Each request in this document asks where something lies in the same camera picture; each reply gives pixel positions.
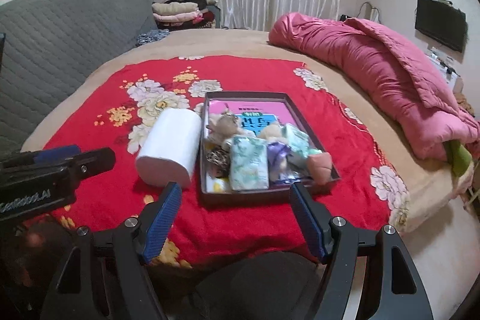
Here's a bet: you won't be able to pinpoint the beige teddy with purple bow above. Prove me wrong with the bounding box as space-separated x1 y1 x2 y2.
258 122 290 183

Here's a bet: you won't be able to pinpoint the pink rolled duvet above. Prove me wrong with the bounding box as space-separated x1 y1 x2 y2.
268 12 479 161

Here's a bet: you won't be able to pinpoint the grey quilted headboard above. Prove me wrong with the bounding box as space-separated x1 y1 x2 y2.
1 0 156 154

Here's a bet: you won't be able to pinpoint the leopard print scrunchie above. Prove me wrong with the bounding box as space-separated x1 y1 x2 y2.
205 146 230 178

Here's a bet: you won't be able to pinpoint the white toilet paper roll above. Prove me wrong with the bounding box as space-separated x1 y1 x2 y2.
135 108 202 188

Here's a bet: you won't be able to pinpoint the red floral blanket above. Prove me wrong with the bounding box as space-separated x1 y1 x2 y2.
47 56 409 269

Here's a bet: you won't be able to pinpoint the green flower tissue pack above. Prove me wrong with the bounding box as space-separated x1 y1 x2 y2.
229 135 269 192

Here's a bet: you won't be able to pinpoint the stack of folded clothes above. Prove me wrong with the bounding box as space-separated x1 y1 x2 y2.
151 0 216 31

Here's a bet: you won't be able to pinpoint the dark tray with pink book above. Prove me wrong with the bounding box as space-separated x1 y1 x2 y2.
199 92 340 205

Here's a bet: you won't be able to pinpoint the blue patterned cloth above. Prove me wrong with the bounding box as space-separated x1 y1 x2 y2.
136 29 170 47

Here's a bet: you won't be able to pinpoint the green bag roll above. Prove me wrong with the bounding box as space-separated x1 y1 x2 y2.
306 152 333 186

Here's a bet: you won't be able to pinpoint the small green tissue pack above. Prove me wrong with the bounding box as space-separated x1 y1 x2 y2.
281 124 310 168

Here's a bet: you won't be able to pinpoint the left hand painted nails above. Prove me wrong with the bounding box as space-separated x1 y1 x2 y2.
11 219 72 288

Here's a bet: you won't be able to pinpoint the beige bed cover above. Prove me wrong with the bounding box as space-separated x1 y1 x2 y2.
22 29 474 233

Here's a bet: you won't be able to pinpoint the black wall television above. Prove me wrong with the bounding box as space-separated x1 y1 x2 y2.
415 0 468 53

